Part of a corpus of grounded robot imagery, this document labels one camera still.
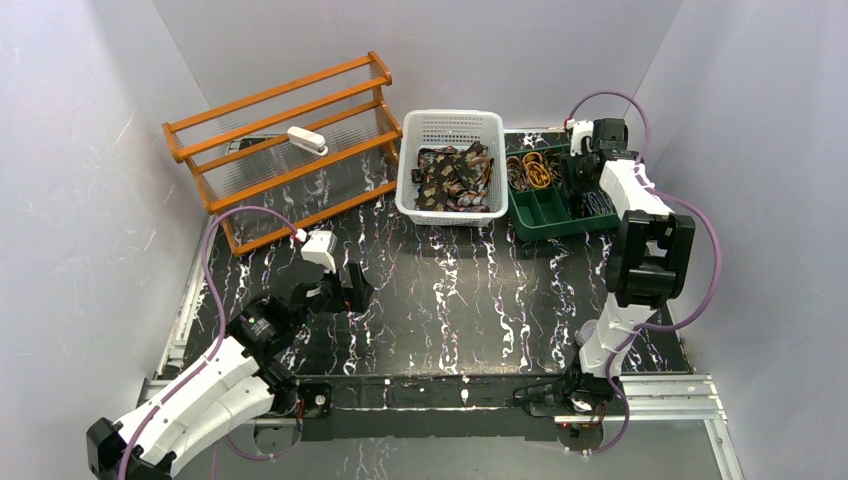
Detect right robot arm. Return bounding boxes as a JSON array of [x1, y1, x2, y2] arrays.
[[563, 118, 695, 405]]

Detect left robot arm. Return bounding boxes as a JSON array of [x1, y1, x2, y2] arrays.
[[86, 262, 374, 479]]

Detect clear round tape roll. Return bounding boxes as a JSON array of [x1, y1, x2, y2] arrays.
[[575, 320, 596, 348]]

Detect rolled dark brown tie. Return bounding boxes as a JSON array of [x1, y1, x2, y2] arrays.
[[543, 150, 568, 189]]

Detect rolled light blue tie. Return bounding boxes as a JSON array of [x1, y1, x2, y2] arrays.
[[583, 190, 617, 216]]

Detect rolled yellow tie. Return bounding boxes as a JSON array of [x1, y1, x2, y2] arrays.
[[522, 152, 554, 189]]

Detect green divided tray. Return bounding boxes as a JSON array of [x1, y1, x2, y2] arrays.
[[505, 132, 619, 242]]

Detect rolled multicolour tie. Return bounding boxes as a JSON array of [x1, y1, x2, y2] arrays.
[[506, 156, 531, 192]]

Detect orange wooden rack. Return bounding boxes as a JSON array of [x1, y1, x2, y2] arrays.
[[162, 51, 402, 255]]

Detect dark brown patterned tie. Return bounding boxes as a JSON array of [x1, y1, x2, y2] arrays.
[[410, 141, 494, 213]]

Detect white stapler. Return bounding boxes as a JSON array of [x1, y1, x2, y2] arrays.
[[286, 126, 329, 157]]

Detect white plastic basket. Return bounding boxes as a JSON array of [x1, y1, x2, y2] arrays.
[[395, 109, 509, 227]]

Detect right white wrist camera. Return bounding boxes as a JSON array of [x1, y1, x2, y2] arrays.
[[565, 119, 594, 157]]

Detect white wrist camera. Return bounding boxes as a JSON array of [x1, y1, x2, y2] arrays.
[[565, 119, 594, 157], [301, 230, 337, 273]]

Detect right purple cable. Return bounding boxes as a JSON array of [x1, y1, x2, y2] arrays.
[[564, 90, 724, 457]]

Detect purple cable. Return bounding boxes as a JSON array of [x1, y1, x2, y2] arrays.
[[116, 205, 309, 480], [564, 90, 724, 457]]

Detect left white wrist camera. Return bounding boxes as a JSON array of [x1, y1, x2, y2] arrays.
[[301, 230, 337, 273]]

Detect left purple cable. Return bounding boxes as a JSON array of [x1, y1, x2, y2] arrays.
[[116, 205, 309, 480]]

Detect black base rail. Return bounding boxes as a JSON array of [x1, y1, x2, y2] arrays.
[[251, 374, 627, 458]]

